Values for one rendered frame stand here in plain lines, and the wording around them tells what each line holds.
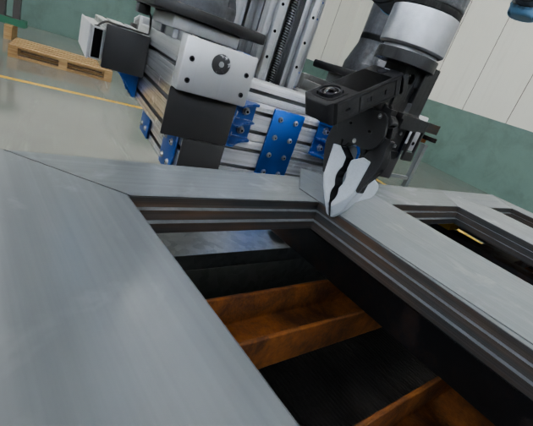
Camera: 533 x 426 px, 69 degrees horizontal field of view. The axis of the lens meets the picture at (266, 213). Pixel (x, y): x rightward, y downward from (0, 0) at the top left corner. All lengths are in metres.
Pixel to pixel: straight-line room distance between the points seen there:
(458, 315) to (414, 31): 0.29
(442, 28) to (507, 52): 8.79
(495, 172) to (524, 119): 1.04
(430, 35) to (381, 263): 0.25
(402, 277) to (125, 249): 0.30
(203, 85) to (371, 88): 0.36
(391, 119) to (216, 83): 0.36
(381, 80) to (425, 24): 0.07
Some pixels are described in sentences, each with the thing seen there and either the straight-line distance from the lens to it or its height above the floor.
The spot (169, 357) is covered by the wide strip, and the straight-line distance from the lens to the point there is 0.22.
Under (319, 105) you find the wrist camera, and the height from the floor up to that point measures 0.98.
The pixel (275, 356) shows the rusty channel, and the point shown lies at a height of 0.69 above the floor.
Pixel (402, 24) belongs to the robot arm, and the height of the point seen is 1.08.
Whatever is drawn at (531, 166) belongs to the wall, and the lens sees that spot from 8.39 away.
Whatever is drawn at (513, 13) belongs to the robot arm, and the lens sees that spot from 1.21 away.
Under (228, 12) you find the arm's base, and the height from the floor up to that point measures 1.05.
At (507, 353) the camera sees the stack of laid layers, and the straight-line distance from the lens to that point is 0.43.
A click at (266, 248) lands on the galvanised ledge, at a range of 0.74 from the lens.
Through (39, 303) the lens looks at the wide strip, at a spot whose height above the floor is 0.85.
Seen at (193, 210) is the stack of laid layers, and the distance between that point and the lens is 0.41.
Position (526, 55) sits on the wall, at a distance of 9.06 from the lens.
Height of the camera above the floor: 1.00
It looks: 21 degrees down
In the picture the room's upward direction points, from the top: 20 degrees clockwise
